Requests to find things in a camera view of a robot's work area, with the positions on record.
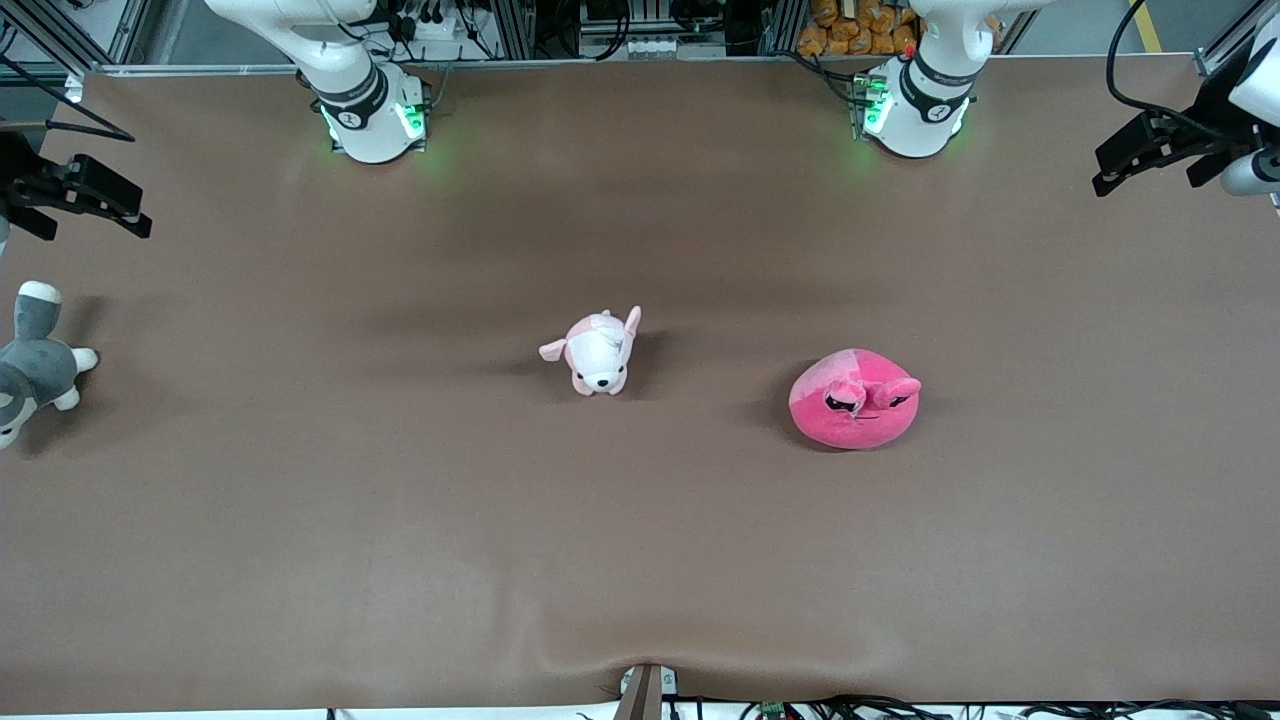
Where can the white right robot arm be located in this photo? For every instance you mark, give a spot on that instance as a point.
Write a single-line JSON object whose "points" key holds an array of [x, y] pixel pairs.
{"points": [[365, 110]]}

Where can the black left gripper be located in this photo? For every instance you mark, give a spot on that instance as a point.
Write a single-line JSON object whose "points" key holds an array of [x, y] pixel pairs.
{"points": [[1211, 112]]}

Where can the pale pink dog plush toy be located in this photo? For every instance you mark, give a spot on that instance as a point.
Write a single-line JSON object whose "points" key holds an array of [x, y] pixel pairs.
{"points": [[598, 355]]}

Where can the white power strip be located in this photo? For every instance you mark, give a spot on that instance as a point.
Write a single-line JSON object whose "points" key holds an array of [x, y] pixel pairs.
{"points": [[425, 27]]}

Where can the round hot pink plush toy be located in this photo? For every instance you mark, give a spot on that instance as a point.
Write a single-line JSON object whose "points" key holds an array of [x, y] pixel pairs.
{"points": [[855, 415]]}

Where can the orange packaged goods pile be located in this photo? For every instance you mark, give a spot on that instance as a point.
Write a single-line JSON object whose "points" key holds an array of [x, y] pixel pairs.
{"points": [[860, 28]]}

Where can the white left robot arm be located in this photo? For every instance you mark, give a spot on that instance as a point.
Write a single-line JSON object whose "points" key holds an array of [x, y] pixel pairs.
{"points": [[915, 110]]}

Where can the brown table cover cloth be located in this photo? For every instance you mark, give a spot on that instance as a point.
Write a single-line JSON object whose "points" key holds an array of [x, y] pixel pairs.
{"points": [[300, 520]]}

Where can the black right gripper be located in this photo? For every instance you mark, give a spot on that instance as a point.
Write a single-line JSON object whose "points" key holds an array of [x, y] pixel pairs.
{"points": [[14, 172]]}

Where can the metal table clamp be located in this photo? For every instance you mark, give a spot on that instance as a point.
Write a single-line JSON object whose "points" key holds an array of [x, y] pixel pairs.
{"points": [[645, 695]]}

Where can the grey husky plush toy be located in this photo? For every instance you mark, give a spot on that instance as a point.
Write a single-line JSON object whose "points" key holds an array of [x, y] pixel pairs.
{"points": [[35, 370]]}

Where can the aluminium table frame rail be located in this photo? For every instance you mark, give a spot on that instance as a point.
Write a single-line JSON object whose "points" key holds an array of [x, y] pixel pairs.
{"points": [[620, 63]]}

